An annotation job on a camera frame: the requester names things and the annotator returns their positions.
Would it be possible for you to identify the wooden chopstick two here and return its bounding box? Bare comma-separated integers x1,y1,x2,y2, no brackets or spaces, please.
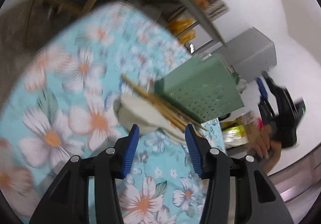
147,98,207,132

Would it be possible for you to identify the person right hand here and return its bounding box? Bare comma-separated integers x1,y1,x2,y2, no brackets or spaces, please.
249,125,281,174

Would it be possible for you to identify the silver refrigerator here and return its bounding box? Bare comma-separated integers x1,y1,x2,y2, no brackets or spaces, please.
199,27,277,83

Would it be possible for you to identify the yellow green rice bag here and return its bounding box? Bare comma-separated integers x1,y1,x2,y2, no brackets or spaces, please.
222,125,248,149

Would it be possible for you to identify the green plastic utensil holder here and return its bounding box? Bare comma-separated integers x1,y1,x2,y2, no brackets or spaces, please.
154,54,244,123

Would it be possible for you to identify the floral blue tablecloth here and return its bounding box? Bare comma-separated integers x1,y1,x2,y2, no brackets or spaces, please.
1,2,207,223

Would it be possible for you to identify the butter bread box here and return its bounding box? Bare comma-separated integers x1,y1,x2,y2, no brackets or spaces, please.
194,0,229,21

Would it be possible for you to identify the yellow plastic bag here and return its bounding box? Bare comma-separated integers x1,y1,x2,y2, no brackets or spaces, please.
167,19,196,45

